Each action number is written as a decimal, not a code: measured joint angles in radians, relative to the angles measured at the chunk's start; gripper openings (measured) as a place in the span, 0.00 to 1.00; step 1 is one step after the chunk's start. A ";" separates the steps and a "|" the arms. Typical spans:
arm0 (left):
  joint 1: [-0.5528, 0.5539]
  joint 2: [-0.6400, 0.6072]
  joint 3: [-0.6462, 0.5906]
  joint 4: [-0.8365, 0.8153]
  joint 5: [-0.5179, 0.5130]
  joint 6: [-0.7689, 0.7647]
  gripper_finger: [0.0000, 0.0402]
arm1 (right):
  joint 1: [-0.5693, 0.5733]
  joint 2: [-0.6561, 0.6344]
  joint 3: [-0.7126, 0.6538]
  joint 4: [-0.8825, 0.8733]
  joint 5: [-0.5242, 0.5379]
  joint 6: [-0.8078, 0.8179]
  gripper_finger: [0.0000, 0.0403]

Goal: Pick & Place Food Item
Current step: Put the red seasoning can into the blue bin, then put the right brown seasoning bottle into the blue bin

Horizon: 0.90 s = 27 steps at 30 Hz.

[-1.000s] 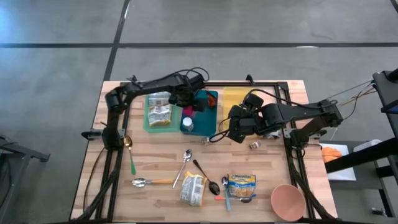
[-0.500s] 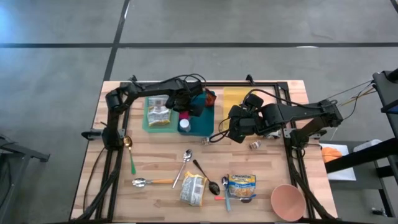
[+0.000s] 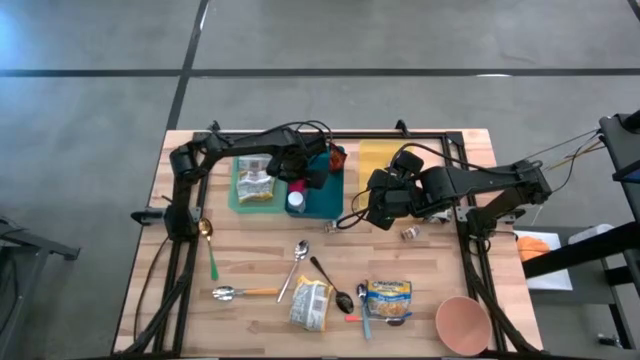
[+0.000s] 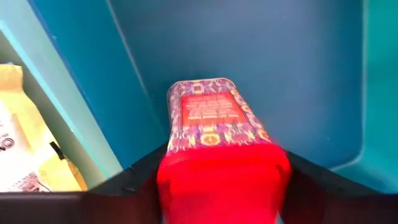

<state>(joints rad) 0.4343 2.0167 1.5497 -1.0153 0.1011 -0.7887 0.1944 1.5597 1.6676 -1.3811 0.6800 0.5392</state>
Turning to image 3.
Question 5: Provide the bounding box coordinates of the yellow plastic bin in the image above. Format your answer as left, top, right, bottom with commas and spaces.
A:
357, 138, 416, 211

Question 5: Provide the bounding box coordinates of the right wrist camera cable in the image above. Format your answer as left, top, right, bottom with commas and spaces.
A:
337, 188, 374, 230

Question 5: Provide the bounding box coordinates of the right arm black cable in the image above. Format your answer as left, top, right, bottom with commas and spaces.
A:
389, 142, 546, 171

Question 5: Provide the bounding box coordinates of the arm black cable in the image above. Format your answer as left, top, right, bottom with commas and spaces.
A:
389, 142, 546, 171
227, 118, 335, 151

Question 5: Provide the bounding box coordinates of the gold spoon green handle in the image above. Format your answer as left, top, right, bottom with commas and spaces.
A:
198, 217, 220, 281

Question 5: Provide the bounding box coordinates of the dark orange snack packet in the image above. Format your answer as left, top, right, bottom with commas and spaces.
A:
327, 142, 349, 174

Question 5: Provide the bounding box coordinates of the white paper sheet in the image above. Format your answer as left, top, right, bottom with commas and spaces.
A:
513, 229, 574, 292

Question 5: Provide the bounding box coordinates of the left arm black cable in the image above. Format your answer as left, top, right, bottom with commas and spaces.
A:
227, 118, 335, 151

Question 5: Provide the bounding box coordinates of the teal plastic bin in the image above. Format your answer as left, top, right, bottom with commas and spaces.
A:
284, 142, 346, 220

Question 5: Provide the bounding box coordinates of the silver spoon blue handle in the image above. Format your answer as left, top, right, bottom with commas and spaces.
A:
356, 283, 374, 341

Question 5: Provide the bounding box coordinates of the white-lid spice jar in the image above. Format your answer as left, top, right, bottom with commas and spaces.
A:
287, 190, 307, 214

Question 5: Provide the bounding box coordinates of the orange object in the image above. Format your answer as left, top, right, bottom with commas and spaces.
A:
516, 235, 551, 263

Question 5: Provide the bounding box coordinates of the pink bowl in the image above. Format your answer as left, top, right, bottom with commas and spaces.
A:
434, 295, 494, 357

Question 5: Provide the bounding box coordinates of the white container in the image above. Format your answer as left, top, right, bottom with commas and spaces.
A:
567, 223, 615, 246

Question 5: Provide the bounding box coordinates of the black metal stand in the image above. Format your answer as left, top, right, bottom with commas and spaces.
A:
0, 217, 81, 360

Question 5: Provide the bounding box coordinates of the thin dark table cable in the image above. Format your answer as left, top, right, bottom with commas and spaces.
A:
133, 234, 171, 344

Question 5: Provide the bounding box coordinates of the blue yellow ramen packet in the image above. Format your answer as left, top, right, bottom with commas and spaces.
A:
364, 279, 414, 320

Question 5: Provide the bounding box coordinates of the yellow ramen noodle packet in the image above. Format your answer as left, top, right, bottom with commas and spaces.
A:
235, 169, 277, 204
289, 275, 335, 333

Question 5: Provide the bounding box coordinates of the thin black cart cable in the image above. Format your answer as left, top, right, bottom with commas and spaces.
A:
524, 128, 604, 161

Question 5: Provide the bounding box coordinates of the plain silver metal spoon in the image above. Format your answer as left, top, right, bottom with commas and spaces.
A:
277, 239, 311, 304

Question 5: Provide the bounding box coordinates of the thin yellow cart cable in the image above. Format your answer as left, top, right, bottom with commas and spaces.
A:
547, 142, 607, 171

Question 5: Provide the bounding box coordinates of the silver spoon coral handle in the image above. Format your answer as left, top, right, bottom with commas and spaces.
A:
344, 313, 407, 327

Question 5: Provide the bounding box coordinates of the silver spoon orange handle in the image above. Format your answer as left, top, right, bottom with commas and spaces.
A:
212, 285, 280, 302

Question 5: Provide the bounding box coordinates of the black aluminium table frame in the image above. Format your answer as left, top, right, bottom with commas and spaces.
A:
122, 119, 544, 357

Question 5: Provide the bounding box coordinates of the black equipment cart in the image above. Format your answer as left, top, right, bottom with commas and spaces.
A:
522, 110, 640, 351

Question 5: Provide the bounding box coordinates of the black metal spoon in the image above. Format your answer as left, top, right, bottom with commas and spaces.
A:
309, 255, 356, 315

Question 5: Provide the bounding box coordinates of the green plastic bin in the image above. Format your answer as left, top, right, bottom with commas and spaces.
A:
228, 154, 289, 215

